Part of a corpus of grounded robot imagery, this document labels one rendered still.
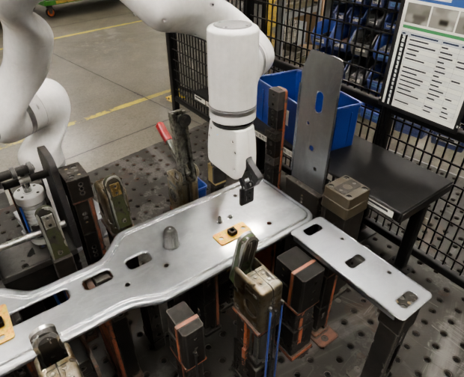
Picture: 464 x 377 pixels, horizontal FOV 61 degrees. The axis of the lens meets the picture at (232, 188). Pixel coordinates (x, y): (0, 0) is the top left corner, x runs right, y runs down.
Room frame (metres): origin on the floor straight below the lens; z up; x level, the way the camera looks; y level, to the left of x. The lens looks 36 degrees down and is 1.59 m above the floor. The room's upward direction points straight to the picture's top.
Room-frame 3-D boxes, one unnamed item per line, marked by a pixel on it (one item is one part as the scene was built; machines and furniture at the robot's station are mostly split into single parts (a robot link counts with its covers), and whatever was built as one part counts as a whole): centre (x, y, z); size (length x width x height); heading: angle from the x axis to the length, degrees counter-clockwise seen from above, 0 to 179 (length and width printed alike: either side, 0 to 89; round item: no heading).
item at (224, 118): (0.65, 0.00, 1.29); 0.09 x 0.08 x 0.03; 36
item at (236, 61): (0.66, 0.00, 1.38); 0.09 x 0.08 x 0.13; 153
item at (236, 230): (0.65, 0.00, 1.01); 0.08 x 0.04 x 0.01; 126
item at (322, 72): (0.84, -0.19, 1.17); 0.12 x 0.01 x 0.34; 36
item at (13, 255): (0.64, 0.44, 0.94); 0.18 x 0.13 x 0.49; 126
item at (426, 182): (1.11, -0.20, 1.02); 0.90 x 0.22 x 0.03; 36
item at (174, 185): (0.83, 0.13, 0.88); 0.07 x 0.06 x 0.35; 36
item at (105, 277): (0.52, 0.26, 0.84); 0.12 x 0.05 x 0.29; 36
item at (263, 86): (1.10, -0.21, 1.10); 0.30 x 0.17 x 0.13; 27
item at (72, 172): (0.72, 0.35, 0.91); 0.07 x 0.05 x 0.42; 36
